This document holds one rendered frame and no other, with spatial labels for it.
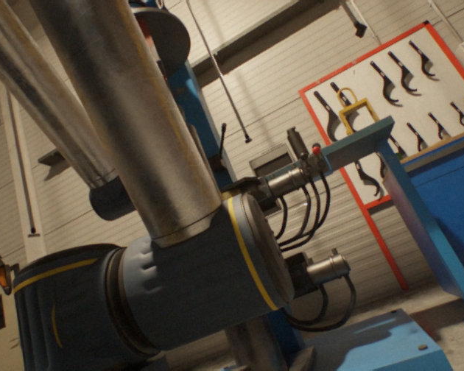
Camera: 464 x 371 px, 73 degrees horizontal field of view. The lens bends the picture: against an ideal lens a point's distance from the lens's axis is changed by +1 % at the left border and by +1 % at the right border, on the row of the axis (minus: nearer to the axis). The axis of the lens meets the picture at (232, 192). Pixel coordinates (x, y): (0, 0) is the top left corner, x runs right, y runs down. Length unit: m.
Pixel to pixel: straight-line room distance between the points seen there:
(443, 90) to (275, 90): 1.75
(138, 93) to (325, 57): 3.72
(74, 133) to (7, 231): 5.37
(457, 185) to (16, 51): 2.29
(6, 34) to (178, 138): 0.42
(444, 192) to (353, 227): 1.30
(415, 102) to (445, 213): 1.72
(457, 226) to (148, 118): 2.13
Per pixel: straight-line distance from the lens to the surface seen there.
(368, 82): 3.90
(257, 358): 1.51
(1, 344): 6.02
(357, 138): 1.75
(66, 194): 5.26
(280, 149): 1.77
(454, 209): 2.39
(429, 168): 2.40
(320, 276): 1.55
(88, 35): 0.52
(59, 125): 0.78
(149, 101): 0.49
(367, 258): 3.48
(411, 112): 3.78
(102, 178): 0.80
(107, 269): 0.56
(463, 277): 1.91
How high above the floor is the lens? 0.53
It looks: 17 degrees up
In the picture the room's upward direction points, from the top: 22 degrees counter-clockwise
